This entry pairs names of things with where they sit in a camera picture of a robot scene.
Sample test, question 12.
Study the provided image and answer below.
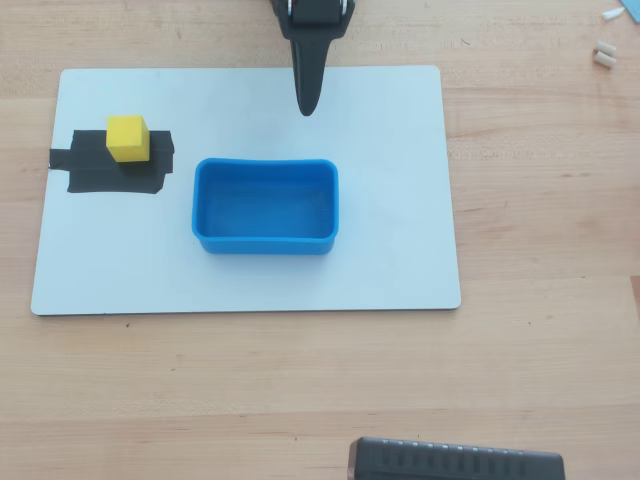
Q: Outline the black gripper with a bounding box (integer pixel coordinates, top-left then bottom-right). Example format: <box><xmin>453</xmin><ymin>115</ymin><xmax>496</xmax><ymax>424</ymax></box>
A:
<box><xmin>268</xmin><ymin>0</ymin><xmax>357</xmax><ymax>118</ymax></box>

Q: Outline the yellow cube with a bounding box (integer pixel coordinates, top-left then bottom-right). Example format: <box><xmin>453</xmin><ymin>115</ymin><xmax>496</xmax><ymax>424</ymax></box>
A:
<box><xmin>105</xmin><ymin>115</ymin><xmax>151</xmax><ymax>164</ymax></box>

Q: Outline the blue rectangular bin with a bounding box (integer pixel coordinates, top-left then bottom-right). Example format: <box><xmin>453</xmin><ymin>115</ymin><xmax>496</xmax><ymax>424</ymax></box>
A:
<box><xmin>190</xmin><ymin>157</ymin><xmax>341</xmax><ymax>256</ymax></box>

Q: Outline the white rectangular board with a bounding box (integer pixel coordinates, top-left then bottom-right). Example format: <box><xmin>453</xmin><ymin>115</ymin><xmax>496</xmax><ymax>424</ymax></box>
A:
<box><xmin>30</xmin><ymin>65</ymin><xmax>463</xmax><ymax>317</ymax></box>

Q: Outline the black tape patch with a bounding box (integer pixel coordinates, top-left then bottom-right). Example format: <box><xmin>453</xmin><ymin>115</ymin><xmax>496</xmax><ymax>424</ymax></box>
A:
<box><xmin>48</xmin><ymin>128</ymin><xmax>177</xmax><ymax>197</ymax></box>

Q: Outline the black ribbed device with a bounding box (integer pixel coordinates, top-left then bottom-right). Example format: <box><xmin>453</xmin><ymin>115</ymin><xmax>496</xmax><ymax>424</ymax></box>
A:
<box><xmin>347</xmin><ymin>436</ymin><xmax>567</xmax><ymax>480</ymax></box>

